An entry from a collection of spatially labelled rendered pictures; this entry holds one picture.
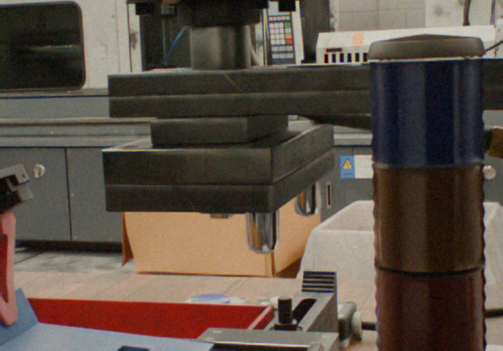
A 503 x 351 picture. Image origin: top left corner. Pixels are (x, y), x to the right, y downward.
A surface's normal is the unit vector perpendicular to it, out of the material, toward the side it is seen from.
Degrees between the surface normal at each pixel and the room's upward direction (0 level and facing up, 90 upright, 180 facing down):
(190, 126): 90
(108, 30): 90
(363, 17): 90
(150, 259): 85
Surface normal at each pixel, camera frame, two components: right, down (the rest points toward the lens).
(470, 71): 0.62, -0.18
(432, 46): -0.04, -0.19
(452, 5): -0.33, 0.13
